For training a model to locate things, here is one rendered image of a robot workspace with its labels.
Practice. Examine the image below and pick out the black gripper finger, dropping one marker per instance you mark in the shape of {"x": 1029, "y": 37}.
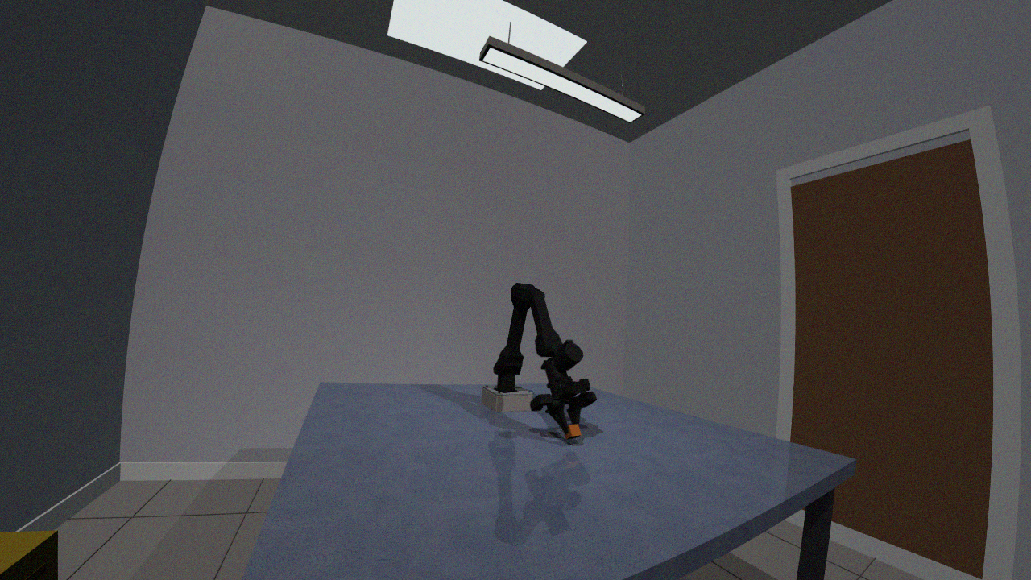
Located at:
{"x": 574, "y": 412}
{"x": 557, "y": 413}

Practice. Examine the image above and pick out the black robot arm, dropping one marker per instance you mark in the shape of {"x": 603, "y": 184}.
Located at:
{"x": 564, "y": 356}

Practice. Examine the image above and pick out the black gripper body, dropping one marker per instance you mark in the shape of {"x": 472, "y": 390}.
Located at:
{"x": 549, "y": 400}

